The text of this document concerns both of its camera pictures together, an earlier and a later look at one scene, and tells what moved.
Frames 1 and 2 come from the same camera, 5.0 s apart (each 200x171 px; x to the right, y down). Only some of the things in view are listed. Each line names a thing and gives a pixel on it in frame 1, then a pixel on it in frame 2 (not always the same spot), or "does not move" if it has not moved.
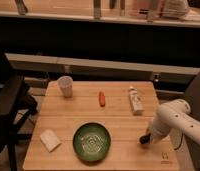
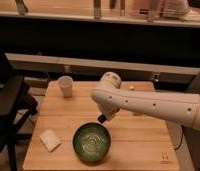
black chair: (12, 105) does not move
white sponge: (50, 140) does not move
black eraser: (145, 139) → (102, 118)
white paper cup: (66, 83) does not move
